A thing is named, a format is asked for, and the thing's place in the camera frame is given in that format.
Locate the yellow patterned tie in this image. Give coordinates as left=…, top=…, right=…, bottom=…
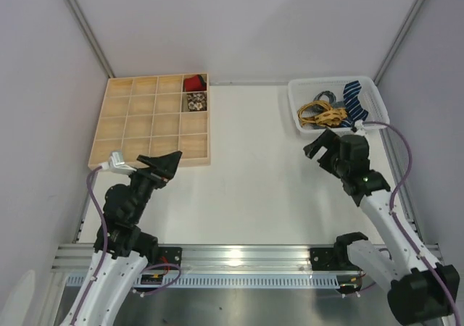
left=297, top=100, right=348, bottom=128

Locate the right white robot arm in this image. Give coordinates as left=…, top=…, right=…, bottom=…
left=304, top=129, right=462, bottom=325

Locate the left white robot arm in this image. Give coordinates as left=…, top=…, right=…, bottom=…
left=62, top=151, right=182, bottom=325

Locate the grey paisley tie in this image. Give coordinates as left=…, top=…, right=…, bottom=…
left=313, top=91, right=345, bottom=109

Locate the blue striped tie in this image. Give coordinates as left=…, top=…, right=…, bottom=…
left=340, top=80, right=369, bottom=128

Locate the wooden compartment tray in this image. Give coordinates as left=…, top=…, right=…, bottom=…
left=88, top=73, right=211, bottom=169

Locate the white plastic basket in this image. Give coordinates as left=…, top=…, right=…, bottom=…
left=288, top=76, right=390, bottom=135

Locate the rolled floral tie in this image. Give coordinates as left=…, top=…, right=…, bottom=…
left=186, top=92, right=207, bottom=112

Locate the rolled red tie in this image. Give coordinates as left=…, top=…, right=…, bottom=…
left=183, top=74, right=207, bottom=92

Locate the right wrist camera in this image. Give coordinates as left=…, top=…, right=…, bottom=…
left=351, top=120, right=367, bottom=137

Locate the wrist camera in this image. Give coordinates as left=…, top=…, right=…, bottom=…
left=99, top=150, right=136, bottom=175
left=351, top=120, right=367, bottom=137

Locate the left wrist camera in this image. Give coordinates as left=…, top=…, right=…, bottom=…
left=99, top=150, right=136, bottom=175

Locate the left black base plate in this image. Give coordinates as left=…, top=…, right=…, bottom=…
left=147, top=246, right=183, bottom=266

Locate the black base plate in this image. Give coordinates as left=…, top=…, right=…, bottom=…
left=147, top=246, right=183, bottom=266
left=309, top=247, right=360, bottom=272

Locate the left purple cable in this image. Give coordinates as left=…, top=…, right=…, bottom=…
left=68, top=166, right=182, bottom=326

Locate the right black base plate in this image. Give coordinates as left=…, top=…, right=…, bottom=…
left=309, top=247, right=360, bottom=272

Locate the white slotted cable duct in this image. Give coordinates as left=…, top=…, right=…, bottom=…
left=65, top=274, right=344, bottom=289

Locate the aluminium mounting rail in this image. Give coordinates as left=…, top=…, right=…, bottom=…
left=50, top=243, right=447, bottom=275

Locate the right aluminium frame post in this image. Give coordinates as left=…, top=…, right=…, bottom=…
left=373, top=0, right=426, bottom=85

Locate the aluminium frame post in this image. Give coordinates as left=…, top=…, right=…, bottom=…
left=63, top=0, right=115, bottom=78
left=373, top=0, right=426, bottom=85

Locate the left aluminium frame post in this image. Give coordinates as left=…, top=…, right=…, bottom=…
left=63, top=0, right=115, bottom=78

